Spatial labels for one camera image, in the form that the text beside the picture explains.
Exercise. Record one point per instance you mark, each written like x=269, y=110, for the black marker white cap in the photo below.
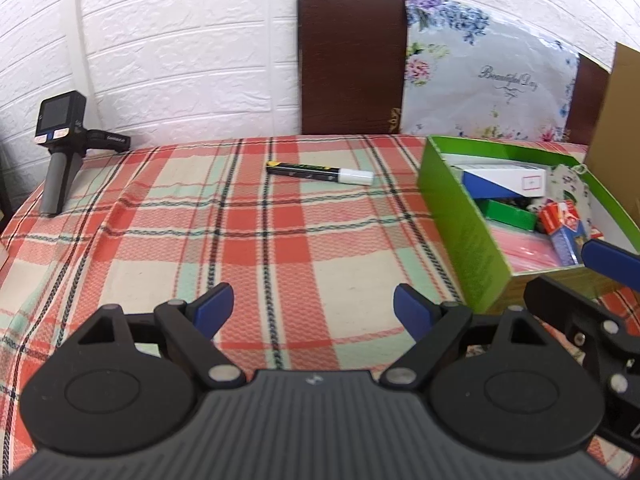
x=310, y=172

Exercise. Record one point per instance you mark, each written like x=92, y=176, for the brown cardboard sheet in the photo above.
x=622, y=110

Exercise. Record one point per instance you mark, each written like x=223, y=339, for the red card pack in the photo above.
x=551, y=217

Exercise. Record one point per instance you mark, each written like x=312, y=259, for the small green box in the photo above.
x=510, y=214

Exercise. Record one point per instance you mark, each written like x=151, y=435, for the plaid blanket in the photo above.
x=300, y=260

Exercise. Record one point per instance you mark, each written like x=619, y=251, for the floral fabric pouch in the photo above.
x=570, y=185

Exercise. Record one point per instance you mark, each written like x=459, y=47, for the green cardboard box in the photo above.
x=460, y=220

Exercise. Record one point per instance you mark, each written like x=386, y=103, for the white and blue box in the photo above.
x=500, y=180

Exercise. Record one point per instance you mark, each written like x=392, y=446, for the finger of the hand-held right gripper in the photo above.
x=555, y=297
x=610, y=261

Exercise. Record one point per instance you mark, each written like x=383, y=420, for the pink flat packet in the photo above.
x=520, y=252

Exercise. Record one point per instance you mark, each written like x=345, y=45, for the floral pillow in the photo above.
x=475, y=85

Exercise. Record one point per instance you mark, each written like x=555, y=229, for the brown wooden headboard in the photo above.
x=350, y=60

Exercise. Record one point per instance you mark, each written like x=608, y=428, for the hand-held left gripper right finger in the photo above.
x=410, y=307

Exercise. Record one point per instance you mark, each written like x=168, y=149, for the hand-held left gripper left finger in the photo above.
x=215, y=306

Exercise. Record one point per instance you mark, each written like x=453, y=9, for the blue card box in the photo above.
x=567, y=242

